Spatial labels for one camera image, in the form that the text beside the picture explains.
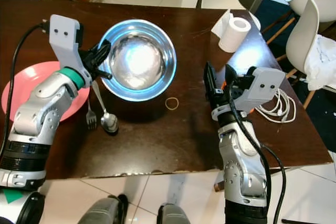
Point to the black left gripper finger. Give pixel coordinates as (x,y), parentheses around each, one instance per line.
(101,53)
(103,75)

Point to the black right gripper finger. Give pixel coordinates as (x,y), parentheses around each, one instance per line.
(233,80)
(211,85)

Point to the small orange object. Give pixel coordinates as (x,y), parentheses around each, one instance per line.
(223,84)

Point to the shiny steel bowl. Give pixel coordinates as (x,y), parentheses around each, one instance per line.
(139,59)

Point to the silver metal spoon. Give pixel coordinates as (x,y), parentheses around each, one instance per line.
(109,123)

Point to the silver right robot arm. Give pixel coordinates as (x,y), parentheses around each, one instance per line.
(239,150)

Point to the white toilet paper roll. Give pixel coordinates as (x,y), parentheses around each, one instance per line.
(234,34)

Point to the silver metal fork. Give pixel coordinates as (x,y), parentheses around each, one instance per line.
(91,120)

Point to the tan rubber band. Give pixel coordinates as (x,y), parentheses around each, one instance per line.
(165,103)

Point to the pink round plate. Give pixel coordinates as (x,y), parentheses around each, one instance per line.
(26,85)

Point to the dark wooden table leg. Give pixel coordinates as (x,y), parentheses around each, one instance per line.
(219,185)

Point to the white crumpled cloth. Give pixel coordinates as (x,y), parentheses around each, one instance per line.
(323,61)

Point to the grey right robot leg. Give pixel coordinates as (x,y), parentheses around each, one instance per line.
(177,216)

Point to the grey robot leg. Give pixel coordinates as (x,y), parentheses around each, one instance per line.
(177,216)
(104,212)

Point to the grey left robot leg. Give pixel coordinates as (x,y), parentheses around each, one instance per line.
(104,212)

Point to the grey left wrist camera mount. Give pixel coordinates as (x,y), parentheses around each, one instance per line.
(65,40)

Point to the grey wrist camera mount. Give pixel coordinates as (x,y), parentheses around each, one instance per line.
(268,87)
(65,40)

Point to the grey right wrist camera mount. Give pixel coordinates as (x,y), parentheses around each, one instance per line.
(268,87)

